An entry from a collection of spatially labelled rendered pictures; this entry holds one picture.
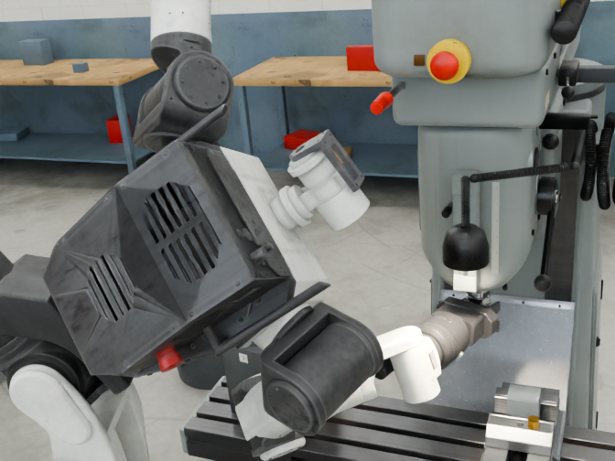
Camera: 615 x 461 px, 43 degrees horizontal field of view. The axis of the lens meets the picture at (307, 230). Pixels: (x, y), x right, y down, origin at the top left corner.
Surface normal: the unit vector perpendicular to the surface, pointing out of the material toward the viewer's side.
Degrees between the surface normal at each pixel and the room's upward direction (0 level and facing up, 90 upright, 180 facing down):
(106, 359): 74
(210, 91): 62
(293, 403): 97
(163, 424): 0
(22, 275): 13
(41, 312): 90
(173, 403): 0
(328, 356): 28
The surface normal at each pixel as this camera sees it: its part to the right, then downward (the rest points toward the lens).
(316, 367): 0.19, -0.67
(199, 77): 0.47, -0.18
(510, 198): 0.11, 0.39
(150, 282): -0.54, 0.11
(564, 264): -0.36, 0.40
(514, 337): -0.36, -0.07
